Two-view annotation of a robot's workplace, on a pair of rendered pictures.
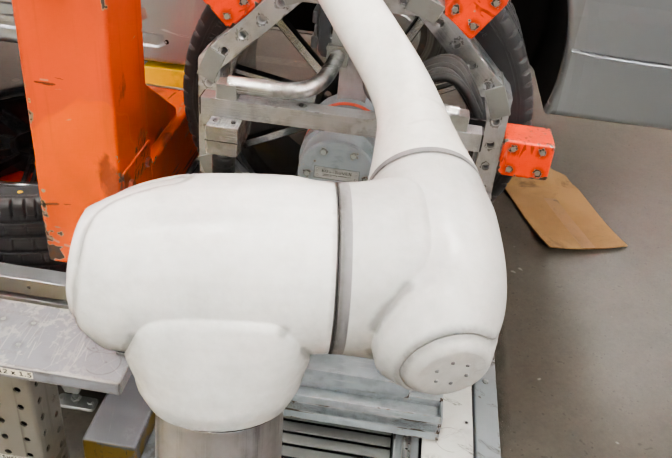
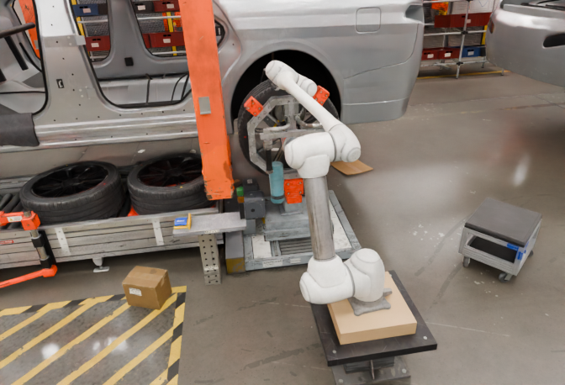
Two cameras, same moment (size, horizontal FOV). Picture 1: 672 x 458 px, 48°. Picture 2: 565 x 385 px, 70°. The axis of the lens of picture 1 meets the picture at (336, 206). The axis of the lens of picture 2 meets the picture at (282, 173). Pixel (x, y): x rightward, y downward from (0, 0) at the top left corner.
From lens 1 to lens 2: 1.24 m
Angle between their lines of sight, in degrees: 11
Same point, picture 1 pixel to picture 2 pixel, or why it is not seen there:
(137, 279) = (303, 151)
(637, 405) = (390, 213)
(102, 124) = (224, 151)
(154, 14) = not seen: hidden behind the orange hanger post
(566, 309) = (359, 192)
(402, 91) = (326, 116)
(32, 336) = (212, 222)
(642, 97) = (366, 113)
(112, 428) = (233, 254)
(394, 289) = (343, 145)
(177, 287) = (310, 150)
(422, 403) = not seen: hidden behind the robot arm
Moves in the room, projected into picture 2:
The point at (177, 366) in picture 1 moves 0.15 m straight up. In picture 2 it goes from (312, 165) to (312, 131)
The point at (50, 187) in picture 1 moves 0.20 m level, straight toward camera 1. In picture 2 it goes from (208, 175) to (224, 187)
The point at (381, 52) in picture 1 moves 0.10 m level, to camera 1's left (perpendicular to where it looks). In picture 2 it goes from (319, 110) to (298, 113)
